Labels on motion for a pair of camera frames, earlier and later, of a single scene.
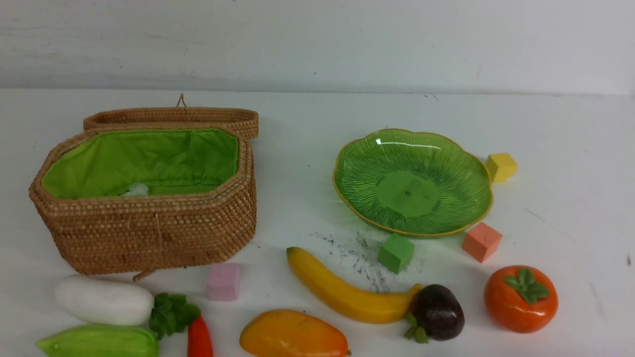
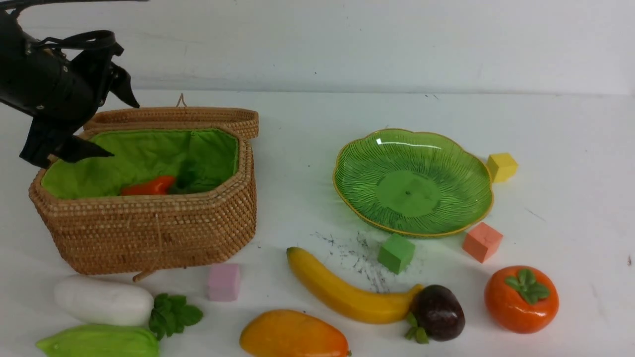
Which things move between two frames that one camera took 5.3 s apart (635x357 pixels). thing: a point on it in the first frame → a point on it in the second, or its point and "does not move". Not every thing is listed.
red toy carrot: x=199 y=342 → x=161 y=185
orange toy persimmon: x=521 y=299 does not move
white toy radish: x=106 y=300 does not move
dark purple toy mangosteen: x=436 y=314 does not move
